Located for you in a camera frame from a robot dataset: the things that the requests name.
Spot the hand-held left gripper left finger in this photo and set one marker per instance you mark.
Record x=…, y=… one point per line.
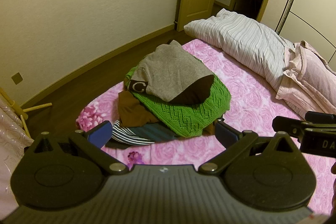
x=99, y=132

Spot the pale pink quilt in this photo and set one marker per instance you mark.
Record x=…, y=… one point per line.
x=307, y=74

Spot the dark teal garment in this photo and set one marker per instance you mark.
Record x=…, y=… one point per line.
x=152, y=132

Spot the green knit sweater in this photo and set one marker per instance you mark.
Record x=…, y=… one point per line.
x=189, y=113

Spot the white striped duvet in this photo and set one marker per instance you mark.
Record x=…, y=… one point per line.
x=244, y=37

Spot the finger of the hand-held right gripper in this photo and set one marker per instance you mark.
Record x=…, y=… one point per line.
x=288, y=125

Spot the pink floral blanket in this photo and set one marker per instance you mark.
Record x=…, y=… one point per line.
x=249, y=98

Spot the grey and black sweater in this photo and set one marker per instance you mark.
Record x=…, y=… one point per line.
x=170, y=69

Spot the navy white striped garment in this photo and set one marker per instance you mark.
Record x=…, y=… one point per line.
x=126, y=136

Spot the brown garment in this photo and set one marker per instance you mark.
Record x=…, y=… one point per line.
x=134, y=111

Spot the low wall outlet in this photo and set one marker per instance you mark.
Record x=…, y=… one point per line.
x=16, y=78

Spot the pink lace cloth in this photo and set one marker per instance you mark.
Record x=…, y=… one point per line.
x=10, y=140

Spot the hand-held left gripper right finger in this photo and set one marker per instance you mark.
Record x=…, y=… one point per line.
x=225, y=132

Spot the wooden rack stand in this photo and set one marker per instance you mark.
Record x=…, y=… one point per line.
x=18, y=109

